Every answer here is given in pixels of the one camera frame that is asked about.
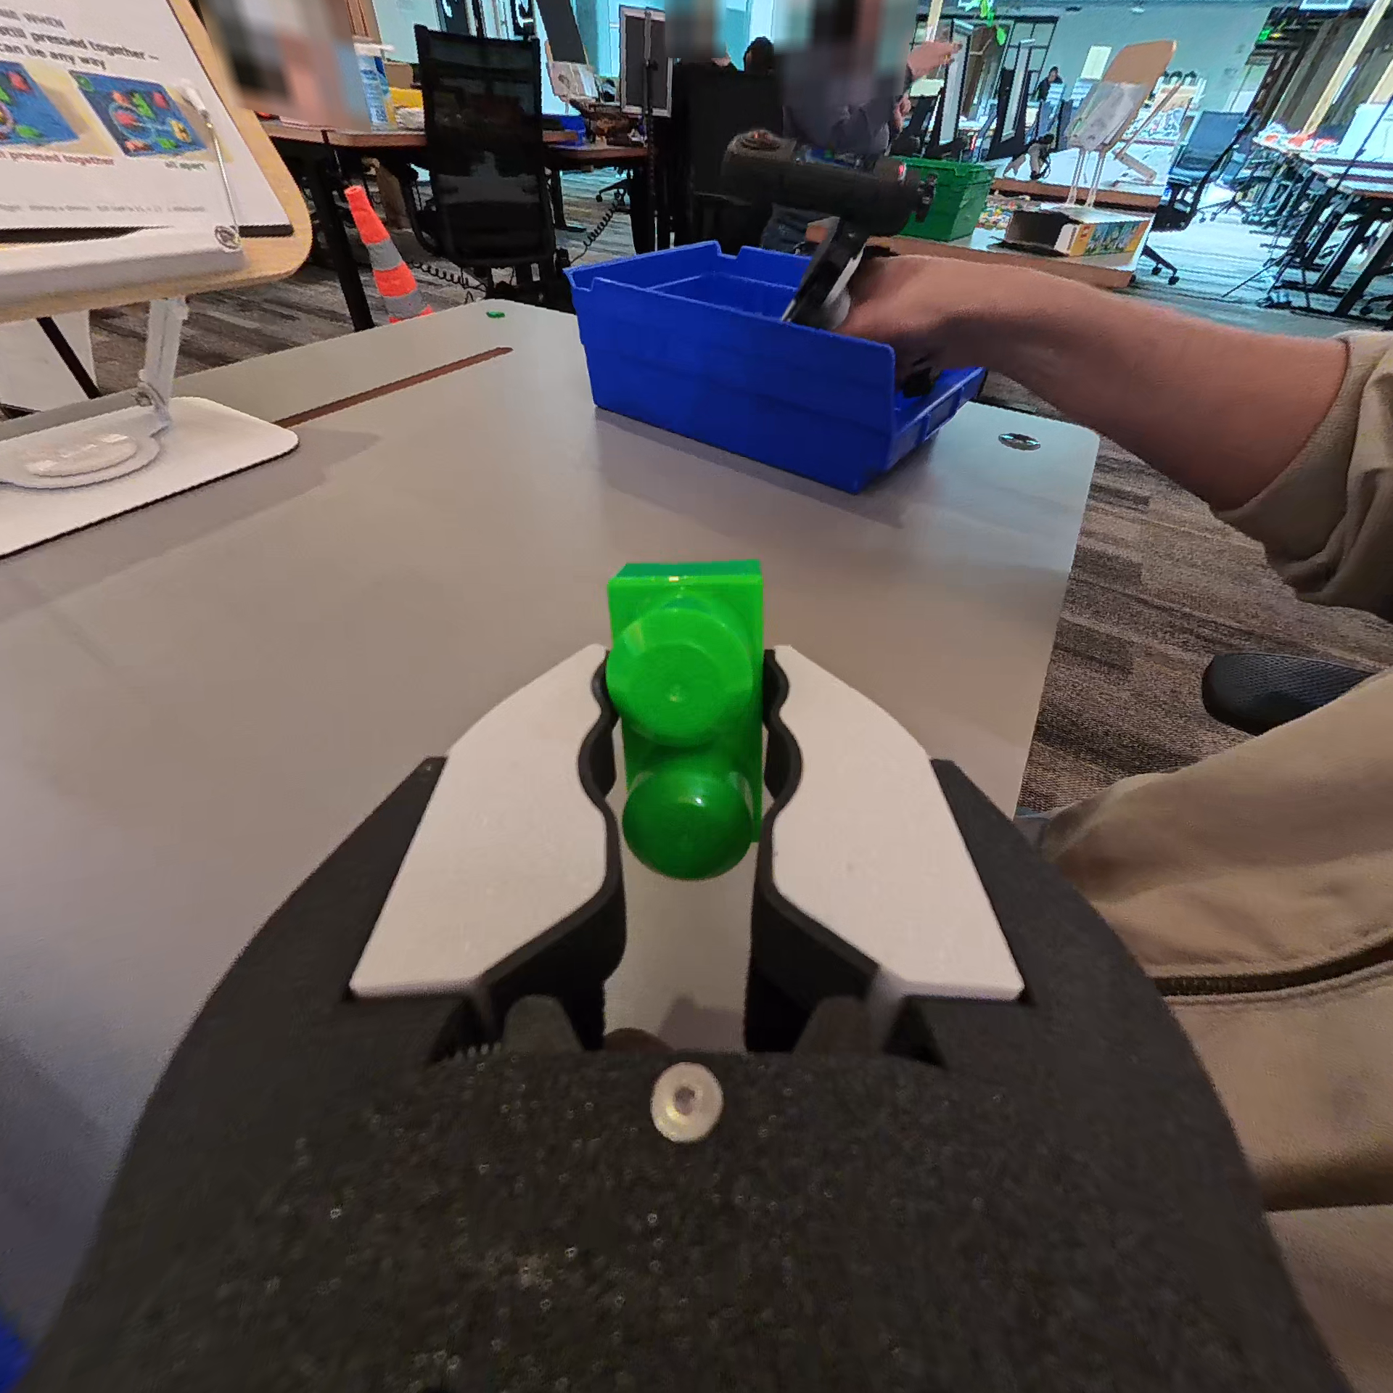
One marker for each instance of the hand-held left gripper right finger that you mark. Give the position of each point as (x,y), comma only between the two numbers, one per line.
(893,872)

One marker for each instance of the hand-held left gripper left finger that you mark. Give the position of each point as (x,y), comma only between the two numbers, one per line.
(480,872)

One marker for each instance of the green toy building block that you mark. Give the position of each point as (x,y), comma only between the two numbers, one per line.
(686,654)

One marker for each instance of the person's right forearm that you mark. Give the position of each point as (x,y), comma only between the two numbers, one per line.
(1154,382)

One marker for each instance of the person's right hand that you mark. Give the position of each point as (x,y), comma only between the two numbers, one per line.
(936,317)

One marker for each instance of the green plastic crate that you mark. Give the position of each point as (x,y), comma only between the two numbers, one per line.
(951,201)

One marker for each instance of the black office chair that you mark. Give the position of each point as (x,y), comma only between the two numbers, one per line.
(491,154)

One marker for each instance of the orange traffic cone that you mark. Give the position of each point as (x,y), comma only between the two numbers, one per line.
(386,262)

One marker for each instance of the wooden display board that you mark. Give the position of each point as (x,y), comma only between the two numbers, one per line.
(273,251)

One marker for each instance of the printed instruction sheet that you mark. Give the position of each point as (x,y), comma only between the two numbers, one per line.
(131,131)

